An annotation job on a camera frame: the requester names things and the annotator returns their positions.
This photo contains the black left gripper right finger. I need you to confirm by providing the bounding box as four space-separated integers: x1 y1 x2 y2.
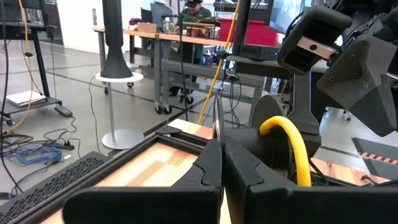
223 136 398 224

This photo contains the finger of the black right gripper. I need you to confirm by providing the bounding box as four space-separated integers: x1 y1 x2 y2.
317 33 398 138
287 71 323 156

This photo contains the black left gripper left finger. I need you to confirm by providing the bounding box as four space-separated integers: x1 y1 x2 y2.
62 138 224 224

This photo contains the black side desk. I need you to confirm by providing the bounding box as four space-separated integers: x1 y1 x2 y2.
226 54 330 125

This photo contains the black mini computer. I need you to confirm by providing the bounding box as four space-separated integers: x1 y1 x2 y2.
239 43 280 62

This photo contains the red storage tote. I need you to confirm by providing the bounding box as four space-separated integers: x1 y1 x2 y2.
218 18 279 47

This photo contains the black monitor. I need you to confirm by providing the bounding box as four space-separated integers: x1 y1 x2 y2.
267 0 312 34

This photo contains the black striped floor mat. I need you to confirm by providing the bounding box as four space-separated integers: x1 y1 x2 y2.
351 136 398 180

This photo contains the black power strip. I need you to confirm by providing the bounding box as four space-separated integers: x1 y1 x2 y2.
52 141 75 151

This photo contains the black power adapter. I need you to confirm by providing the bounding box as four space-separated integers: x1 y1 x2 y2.
54 105 74 118

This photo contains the person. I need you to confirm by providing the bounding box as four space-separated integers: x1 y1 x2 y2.
169 0 214 105

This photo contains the wooden rolling workbench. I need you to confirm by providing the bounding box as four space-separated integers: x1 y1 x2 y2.
93 26 237 115

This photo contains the white flat box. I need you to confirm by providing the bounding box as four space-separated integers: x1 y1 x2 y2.
5 90 47 108

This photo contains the black rolling cart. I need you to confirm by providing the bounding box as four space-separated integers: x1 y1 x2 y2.
0 18 74 127

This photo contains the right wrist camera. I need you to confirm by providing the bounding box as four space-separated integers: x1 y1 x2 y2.
276 4 353 75

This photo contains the round pedestal stand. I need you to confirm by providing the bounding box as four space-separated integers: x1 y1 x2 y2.
95 72 146 151

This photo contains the yellow extension cord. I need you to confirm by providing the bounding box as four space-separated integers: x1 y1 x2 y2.
198 0 242 125

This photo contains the blue floor cable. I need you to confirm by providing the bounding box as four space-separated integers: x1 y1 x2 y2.
7 143 65 167

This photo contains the yellow hanging cable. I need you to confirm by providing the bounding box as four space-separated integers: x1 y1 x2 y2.
1 0 34 135

